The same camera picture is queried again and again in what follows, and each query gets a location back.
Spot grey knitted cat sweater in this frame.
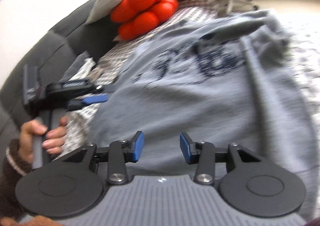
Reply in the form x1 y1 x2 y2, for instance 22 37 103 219
88 10 319 220

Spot person's left hand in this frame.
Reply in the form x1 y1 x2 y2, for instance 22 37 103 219
17 116 69 164

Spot right fuzzy sleeve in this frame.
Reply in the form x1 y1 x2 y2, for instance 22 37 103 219
1 216 63 226

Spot left brown fuzzy sleeve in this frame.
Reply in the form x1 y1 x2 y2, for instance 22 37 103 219
1 139 32 219

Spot dark grey sofa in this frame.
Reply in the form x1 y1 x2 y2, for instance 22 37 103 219
1 0 117 143

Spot red ball-shaped plush cushion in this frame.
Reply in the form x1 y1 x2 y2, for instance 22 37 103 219
110 0 179 41

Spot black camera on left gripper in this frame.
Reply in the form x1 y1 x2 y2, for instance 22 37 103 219
22 64 41 106

